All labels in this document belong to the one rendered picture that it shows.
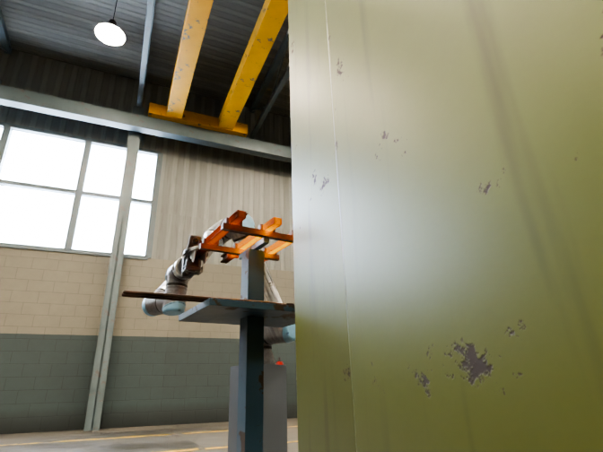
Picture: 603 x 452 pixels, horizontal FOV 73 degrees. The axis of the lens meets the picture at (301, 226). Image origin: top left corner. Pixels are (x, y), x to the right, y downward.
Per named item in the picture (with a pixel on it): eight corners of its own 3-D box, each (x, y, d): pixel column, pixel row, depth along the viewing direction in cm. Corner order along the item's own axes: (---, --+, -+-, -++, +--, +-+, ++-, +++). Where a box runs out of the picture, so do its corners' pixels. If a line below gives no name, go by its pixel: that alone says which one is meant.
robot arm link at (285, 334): (284, 335, 235) (231, 214, 227) (308, 332, 226) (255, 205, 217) (268, 350, 223) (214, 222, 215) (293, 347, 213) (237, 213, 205)
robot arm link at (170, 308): (172, 317, 179) (176, 290, 184) (189, 314, 173) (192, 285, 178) (153, 314, 173) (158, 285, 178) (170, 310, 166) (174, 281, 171)
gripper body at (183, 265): (204, 271, 161) (194, 279, 170) (205, 250, 164) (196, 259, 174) (185, 269, 157) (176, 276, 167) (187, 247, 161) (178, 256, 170)
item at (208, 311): (178, 321, 138) (179, 315, 138) (283, 327, 157) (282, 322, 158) (209, 304, 114) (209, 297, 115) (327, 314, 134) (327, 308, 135)
